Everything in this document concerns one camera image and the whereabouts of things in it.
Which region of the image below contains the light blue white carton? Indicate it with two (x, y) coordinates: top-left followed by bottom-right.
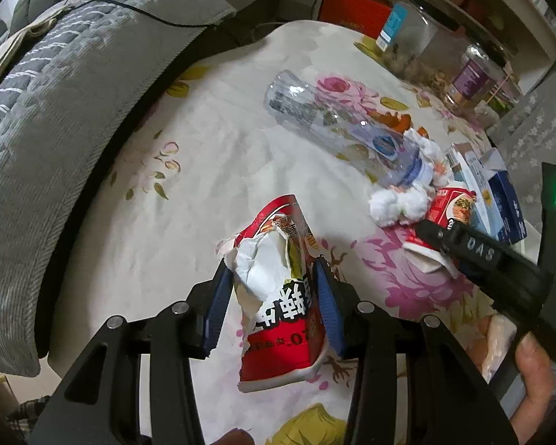
(447, 143), (493, 238)

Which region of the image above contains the red white snack bag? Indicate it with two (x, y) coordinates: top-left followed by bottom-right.
(215, 193), (330, 392)

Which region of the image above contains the white shelf unit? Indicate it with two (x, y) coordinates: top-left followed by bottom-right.
(327, 0), (556, 99)

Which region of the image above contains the clear jar black lid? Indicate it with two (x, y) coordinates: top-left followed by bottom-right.
(377, 0), (470, 80)

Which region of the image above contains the person's right hand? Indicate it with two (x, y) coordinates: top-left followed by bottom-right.
(510, 334), (556, 445)

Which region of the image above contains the white crumpled tissue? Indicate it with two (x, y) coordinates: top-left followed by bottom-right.
(369, 184), (431, 229)
(404, 127), (454, 187)

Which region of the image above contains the grey lace cloth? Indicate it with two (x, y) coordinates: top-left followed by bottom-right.
(490, 87), (556, 260)

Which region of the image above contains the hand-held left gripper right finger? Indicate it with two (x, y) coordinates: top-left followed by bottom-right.
(311, 256), (520, 445)

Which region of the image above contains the person's left hand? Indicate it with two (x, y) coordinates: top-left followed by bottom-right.
(211, 428), (257, 445)

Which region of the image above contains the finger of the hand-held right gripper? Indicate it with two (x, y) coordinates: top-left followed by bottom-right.
(414, 219), (511, 284)

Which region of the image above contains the black cable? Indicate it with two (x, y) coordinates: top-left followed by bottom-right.
(64, 0), (224, 27)

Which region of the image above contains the plaid cloth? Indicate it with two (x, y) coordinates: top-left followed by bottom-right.
(6, 395), (53, 445)

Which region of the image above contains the clear plastic bottle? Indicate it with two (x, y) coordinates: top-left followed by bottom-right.
(265, 69), (434, 189)

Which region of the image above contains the orange box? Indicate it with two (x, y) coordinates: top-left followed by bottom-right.
(319, 0), (396, 39)

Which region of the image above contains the dark blue carton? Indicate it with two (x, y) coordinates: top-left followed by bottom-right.
(481, 148), (528, 244)

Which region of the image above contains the floral tablecloth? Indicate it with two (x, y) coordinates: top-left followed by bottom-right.
(50, 20), (540, 445)

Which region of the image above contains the small red snack packet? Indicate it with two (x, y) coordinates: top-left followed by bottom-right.
(403, 185), (479, 275)

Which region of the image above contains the purple label jar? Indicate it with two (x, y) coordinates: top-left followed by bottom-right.
(444, 42), (520, 113)

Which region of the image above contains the grey textured sofa cushion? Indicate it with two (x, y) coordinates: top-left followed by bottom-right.
(0, 0), (238, 377)

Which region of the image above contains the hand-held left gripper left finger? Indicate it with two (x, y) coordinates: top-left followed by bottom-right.
(28, 257), (235, 445)

